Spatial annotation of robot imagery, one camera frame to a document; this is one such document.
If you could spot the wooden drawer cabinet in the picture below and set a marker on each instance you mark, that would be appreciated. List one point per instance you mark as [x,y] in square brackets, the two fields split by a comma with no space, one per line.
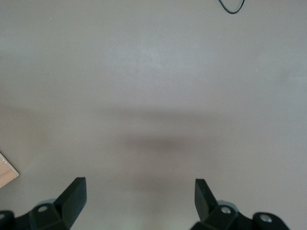
[6,172]

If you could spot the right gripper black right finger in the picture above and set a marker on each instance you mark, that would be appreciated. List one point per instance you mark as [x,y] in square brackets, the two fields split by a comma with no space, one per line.
[206,206]

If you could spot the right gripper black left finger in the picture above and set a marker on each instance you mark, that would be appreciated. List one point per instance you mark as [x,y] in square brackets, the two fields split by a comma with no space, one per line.
[72,203]

